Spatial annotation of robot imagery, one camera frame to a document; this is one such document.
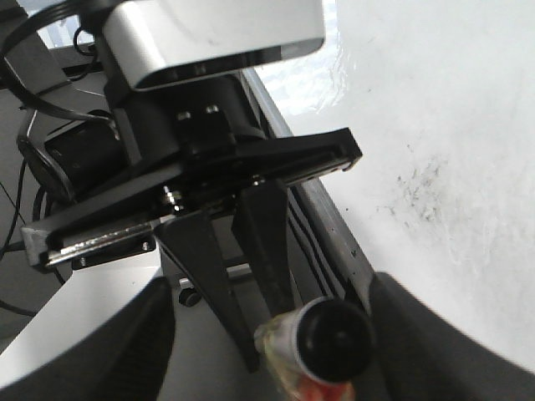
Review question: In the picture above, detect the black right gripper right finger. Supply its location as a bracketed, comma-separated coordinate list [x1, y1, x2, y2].
[369, 272, 534, 400]

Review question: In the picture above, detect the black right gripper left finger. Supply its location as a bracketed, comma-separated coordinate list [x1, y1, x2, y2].
[1, 277, 176, 400]

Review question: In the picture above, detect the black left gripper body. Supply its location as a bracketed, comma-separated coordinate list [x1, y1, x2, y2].
[21, 74, 362, 269]

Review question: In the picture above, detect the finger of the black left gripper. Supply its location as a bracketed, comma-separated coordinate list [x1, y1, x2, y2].
[153, 211, 260, 373]
[232, 180, 295, 317]

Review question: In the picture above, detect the white whiteboard marker black cap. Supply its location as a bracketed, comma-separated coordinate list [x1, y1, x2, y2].
[254, 297, 375, 400]

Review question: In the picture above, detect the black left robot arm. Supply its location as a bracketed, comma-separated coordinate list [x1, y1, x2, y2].
[18, 74, 362, 371]

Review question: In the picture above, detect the grey wheeled stand base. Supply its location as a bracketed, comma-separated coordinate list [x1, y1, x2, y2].
[158, 246, 252, 308]

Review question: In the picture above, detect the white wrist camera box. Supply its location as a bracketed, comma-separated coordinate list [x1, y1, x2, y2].
[102, 0, 325, 91]

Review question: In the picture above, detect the black camera cable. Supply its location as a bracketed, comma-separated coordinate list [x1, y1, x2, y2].
[0, 0, 122, 139]

